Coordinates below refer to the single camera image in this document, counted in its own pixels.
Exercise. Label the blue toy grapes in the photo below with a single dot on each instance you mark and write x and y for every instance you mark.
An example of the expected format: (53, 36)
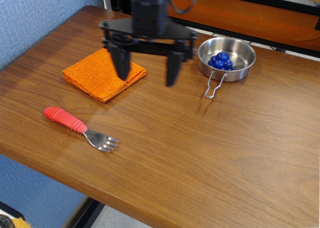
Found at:
(221, 61)

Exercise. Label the orange panel black frame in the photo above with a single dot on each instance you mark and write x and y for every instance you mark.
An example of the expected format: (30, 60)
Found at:
(279, 23)

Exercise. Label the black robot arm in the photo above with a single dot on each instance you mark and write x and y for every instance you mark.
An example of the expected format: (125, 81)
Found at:
(149, 30)

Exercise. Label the steel pan with handle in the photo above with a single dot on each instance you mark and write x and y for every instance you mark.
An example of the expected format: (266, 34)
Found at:
(240, 53)

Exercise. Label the orange cloth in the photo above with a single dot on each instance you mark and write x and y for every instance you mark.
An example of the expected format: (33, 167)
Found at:
(97, 76)

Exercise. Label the black table leg frame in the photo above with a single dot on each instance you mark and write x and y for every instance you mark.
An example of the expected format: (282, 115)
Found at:
(85, 214)

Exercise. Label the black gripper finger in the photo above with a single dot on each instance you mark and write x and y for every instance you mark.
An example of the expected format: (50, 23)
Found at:
(174, 63)
(121, 60)

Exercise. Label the red-handled metal fork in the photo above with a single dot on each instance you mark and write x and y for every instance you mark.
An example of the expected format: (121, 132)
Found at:
(96, 139)

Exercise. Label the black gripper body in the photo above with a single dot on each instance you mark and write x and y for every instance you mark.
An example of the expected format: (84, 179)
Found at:
(149, 30)

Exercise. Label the yellow black object corner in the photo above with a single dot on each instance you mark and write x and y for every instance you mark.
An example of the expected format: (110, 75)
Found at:
(11, 218)

